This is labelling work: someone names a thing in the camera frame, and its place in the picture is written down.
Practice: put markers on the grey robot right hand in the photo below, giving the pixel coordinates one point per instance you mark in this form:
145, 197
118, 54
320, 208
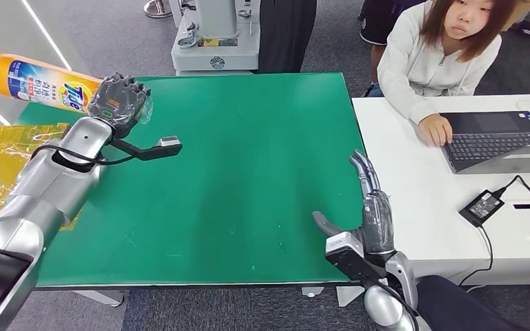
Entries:
377, 219

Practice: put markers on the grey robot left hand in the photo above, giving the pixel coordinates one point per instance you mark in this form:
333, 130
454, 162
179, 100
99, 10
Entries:
116, 103

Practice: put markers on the orange detergent bottle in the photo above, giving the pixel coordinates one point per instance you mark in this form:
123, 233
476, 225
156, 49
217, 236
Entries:
41, 82

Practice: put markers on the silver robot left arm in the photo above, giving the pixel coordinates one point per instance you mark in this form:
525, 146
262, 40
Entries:
41, 201

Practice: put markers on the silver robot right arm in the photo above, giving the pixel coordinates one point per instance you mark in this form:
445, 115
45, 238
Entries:
384, 306

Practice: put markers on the white desk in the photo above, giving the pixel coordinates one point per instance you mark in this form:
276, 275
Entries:
420, 205

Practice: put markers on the metal stanchion base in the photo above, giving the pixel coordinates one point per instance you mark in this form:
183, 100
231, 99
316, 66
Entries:
156, 8

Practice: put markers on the black power adapter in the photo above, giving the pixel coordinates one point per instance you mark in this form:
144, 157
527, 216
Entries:
482, 208

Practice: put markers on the white machine with column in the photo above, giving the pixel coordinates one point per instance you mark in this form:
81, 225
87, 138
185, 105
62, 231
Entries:
214, 52

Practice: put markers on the dark rounded object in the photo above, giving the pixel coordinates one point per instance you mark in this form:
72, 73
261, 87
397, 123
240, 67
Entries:
457, 308

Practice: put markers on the green work table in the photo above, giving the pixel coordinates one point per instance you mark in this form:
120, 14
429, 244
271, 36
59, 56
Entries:
228, 173

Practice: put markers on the yellow tape-wrapped cardboard box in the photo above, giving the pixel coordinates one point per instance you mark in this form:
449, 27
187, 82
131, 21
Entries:
0, 169

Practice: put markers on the grey laptop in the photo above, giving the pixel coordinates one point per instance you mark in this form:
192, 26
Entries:
498, 144

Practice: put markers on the person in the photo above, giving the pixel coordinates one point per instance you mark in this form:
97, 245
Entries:
420, 64
379, 23
285, 32

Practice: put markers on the tan cardboard box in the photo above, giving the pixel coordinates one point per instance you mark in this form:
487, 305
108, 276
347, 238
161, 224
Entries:
521, 13

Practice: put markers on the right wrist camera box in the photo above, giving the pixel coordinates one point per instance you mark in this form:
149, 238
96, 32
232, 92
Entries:
352, 260

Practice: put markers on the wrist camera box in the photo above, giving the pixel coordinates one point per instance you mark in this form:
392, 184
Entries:
160, 148
352, 260

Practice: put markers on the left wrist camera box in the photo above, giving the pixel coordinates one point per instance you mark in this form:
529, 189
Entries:
160, 148

